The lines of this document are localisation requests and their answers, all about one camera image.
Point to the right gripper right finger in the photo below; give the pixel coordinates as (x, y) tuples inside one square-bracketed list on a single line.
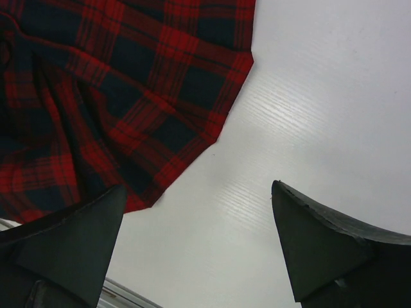
[(334, 260)]

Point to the red plaid pleated skirt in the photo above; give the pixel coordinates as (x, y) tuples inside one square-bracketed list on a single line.
[(100, 93)]

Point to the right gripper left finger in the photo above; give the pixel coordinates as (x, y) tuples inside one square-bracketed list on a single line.
[(61, 260)]

